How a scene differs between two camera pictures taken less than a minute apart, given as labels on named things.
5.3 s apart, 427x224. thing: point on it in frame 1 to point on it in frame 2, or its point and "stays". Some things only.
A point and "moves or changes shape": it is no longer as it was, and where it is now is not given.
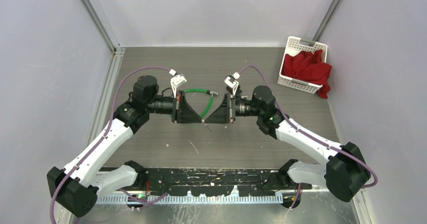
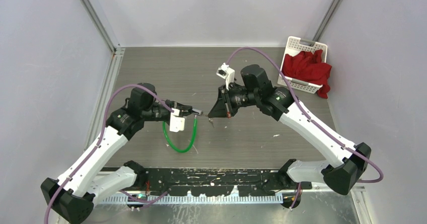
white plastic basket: x=294 y=46 stays
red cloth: x=308 y=66 stays
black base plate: x=225 y=182 stays
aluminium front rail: x=186 y=199 stays
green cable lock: x=212 y=94 to x=196 y=112
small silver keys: x=206 y=126 moves or changes shape
